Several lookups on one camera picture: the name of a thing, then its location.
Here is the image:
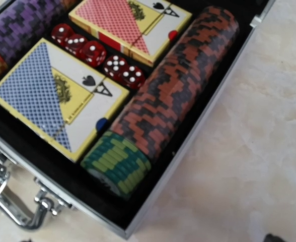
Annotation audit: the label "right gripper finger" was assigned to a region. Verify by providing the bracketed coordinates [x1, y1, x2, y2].
[263, 233, 286, 242]

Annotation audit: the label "green poker chip stack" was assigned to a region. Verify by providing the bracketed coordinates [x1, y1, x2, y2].
[80, 131, 152, 200]

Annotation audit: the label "red playing card deck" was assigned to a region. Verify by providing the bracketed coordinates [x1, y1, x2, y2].
[69, 0, 192, 67]

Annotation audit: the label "blue playing card deck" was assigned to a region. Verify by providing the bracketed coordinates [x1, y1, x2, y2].
[0, 38, 130, 162]

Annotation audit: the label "aluminium poker case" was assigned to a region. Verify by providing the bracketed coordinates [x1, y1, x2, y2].
[0, 1, 273, 238]

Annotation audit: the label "right chip row in case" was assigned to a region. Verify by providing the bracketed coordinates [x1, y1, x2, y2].
[112, 6, 239, 161]

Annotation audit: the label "chip row in case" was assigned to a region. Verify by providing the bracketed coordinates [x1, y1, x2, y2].
[0, 0, 79, 76]
[112, 6, 239, 161]

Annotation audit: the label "red dice in case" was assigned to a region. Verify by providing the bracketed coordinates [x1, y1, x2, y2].
[51, 23, 146, 90]

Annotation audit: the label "left chip row in case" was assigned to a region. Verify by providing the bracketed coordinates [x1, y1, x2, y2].
[0, 0, 79, 76]

